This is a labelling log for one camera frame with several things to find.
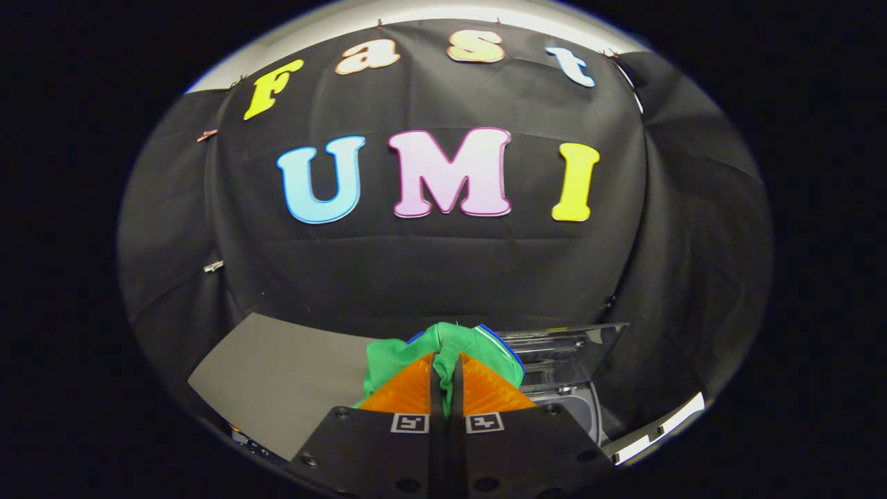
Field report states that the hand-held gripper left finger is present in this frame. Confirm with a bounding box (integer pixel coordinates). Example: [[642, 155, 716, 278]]
[[286, 351, 449, 499]]

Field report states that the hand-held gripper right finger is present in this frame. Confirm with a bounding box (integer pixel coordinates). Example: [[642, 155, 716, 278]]
[[447, 351, 615, 499]]

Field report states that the green polo shirt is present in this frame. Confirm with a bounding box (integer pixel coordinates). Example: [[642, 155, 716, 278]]
[[353, 322, 525, 417]]

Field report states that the black backdrop cloth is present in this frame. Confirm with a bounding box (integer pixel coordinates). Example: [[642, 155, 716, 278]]
[[116, 19, 773, 444]]

